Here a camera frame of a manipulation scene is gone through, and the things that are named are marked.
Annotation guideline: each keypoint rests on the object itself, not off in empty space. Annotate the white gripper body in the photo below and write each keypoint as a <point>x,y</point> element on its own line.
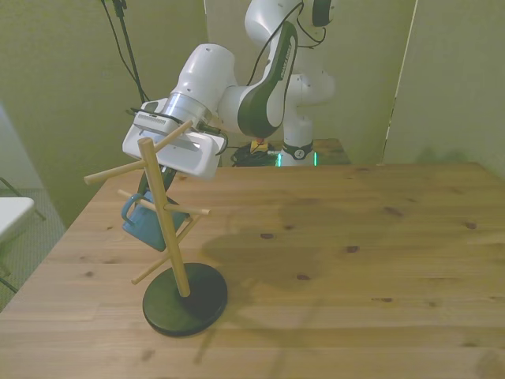
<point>185,156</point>

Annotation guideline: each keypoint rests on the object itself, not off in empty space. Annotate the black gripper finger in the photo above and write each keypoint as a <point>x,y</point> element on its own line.
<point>143,183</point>
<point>167,179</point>

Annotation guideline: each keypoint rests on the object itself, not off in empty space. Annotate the blue enamel mug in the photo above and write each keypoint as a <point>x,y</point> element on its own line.
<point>144,229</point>

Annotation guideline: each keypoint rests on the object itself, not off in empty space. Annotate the wooden mug tree black base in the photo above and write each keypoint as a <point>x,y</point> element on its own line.
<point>187,306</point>

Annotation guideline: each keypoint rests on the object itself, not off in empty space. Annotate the yellow emergency stop box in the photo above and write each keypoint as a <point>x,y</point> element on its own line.
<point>258,147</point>

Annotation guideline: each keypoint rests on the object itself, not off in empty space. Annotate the black tripod stand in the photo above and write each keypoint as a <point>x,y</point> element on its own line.
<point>118,44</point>

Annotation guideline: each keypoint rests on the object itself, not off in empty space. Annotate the white folding chair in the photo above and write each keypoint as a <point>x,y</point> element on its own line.
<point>12,213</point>

